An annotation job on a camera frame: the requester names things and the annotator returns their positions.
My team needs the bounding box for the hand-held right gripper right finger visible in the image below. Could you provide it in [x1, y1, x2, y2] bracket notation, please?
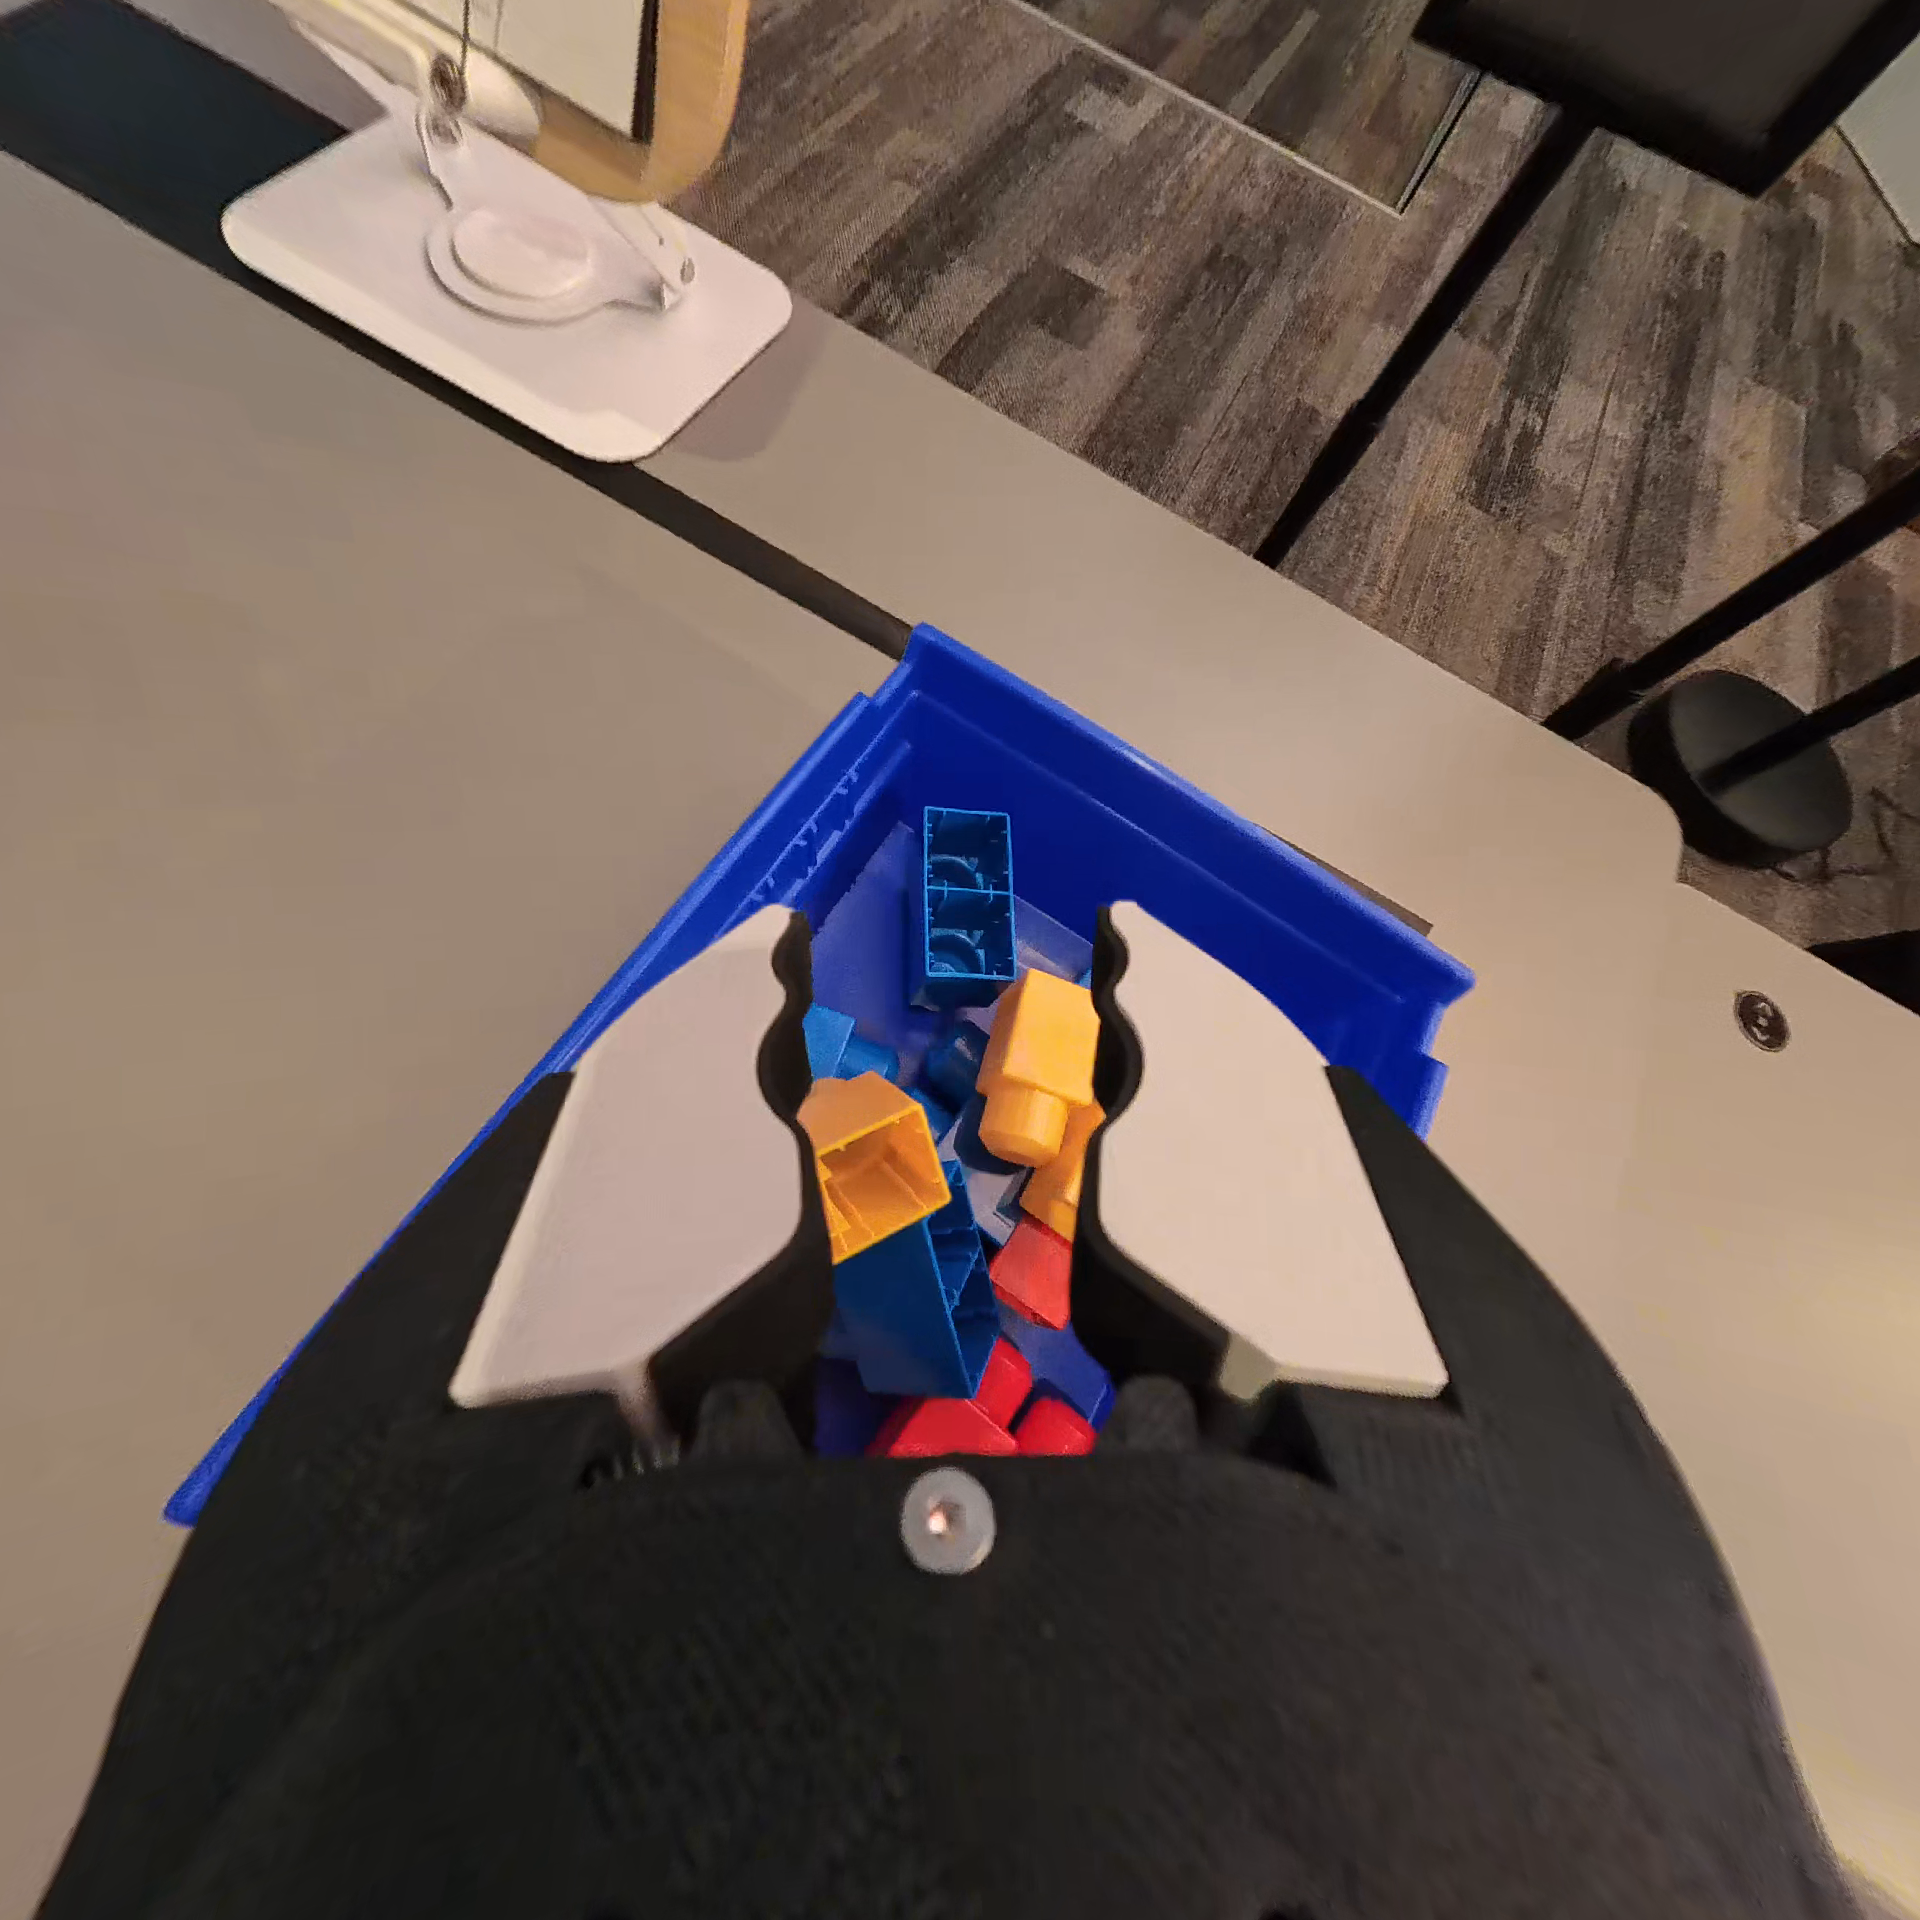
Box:
[1072, 901, 1454, 1412]

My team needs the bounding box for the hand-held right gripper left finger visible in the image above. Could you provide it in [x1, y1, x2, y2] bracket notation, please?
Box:
[447, 903, 833, 1426]

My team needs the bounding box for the blue mega block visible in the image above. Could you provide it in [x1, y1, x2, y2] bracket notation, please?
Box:
[801, 1005, 902, 1085]
[831, 1184, 998, 1402]
[902, 807, 1016, 1010]
[915, 1019, 991, 1120]

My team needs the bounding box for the pile of orange mega blocks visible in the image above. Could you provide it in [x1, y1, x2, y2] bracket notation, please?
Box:
[795, 967, 1108, 1264]

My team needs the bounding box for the blue plastic bin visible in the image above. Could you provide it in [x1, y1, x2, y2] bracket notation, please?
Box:
[165, 621, 1478, 1525]

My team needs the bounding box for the instruction sheet on white stand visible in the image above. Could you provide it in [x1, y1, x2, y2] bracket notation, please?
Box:
[222, 76, 793, 465]

